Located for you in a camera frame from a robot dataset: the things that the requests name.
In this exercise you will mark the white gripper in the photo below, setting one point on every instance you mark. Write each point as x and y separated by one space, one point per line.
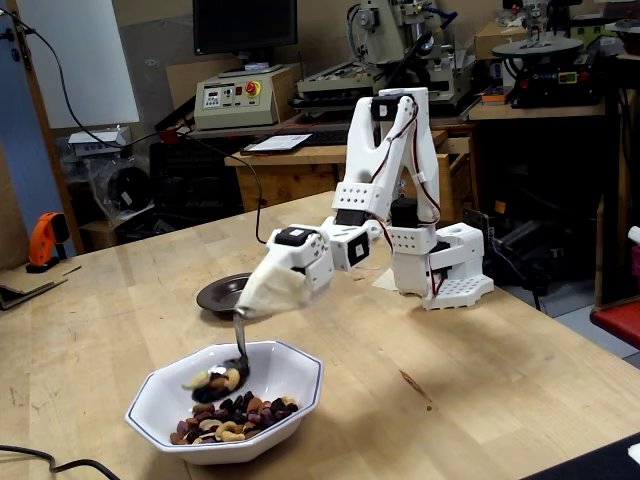
303 253

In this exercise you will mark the bent metal spoon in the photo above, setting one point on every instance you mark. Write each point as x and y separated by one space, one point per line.
241 340

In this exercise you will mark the scooped nuts and raisins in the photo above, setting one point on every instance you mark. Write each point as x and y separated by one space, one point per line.
222 382

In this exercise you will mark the nut and raisin mix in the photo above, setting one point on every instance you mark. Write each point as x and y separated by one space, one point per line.
235 420

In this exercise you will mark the white octagonal bowl blue rim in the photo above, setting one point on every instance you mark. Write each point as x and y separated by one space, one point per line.
160 405

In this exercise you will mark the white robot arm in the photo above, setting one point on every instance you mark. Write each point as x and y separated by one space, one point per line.
365 130

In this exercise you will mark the brown plate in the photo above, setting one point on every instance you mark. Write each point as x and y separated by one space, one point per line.
220 297

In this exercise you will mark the pale paper sheet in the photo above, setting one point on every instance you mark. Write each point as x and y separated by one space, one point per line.
382 283

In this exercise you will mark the wooden desk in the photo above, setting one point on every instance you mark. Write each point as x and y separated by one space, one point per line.
300 175

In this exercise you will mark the black plastic crate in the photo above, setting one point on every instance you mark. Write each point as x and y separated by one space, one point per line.
190 175

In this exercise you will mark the tablet with white screen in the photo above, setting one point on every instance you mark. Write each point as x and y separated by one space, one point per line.
277 143

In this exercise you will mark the black keyboard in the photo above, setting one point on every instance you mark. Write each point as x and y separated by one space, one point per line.
327 136

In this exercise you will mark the clear plastic bag black item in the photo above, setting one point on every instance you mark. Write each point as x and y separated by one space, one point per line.
127 187

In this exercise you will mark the beige control box red button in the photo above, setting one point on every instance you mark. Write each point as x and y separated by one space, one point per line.
235 112

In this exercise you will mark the green controller board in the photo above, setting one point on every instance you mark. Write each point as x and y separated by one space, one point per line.
477 220

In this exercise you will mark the white power strip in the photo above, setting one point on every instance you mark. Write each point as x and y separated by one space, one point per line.
97 142

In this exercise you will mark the orange and black tool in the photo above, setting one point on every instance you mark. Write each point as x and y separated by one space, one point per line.
45 237

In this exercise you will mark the flat cardboard pieces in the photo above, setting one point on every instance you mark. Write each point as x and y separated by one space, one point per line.
25 282

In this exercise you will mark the black computer monitor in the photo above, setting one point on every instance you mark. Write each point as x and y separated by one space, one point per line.
245 25

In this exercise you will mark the beige milling machine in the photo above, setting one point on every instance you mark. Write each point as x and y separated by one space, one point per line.
385 30

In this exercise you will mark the white board panel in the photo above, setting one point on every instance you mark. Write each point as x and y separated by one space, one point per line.
90 60

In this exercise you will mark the wooden workbench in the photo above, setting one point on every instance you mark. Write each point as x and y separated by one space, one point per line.
540 111

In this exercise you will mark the brown cardboard box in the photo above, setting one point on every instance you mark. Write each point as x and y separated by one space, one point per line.
495 40

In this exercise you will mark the black scroll saw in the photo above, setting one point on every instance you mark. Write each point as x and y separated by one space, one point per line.
550 80

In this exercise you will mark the red padded chair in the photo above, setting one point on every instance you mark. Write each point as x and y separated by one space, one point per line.
620 320

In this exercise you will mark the white object with pink edge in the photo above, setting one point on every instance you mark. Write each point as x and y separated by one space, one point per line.
636 250

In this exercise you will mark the large black box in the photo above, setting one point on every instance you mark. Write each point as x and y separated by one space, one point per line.
600 462

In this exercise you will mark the wooden post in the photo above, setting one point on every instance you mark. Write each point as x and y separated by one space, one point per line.
45 140

